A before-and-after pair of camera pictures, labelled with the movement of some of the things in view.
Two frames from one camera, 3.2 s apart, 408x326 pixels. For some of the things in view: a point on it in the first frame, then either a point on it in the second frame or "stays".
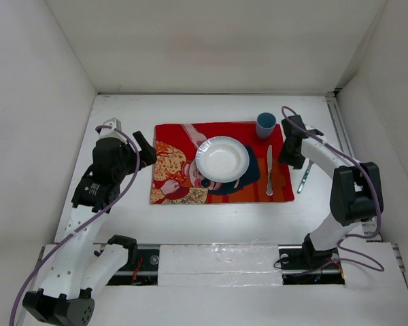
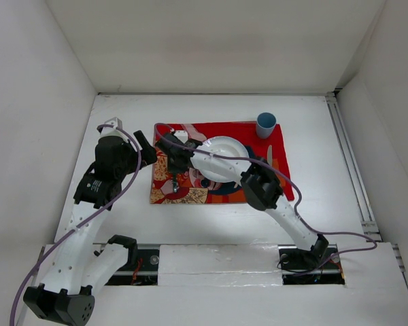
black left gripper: [147, 153] stays
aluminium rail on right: [344, 142] stays
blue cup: [265, 123] stays
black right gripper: [284, 157] -> [173, 168]
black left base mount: [139, 260] stays
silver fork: [310, 164] -> [175, 176]
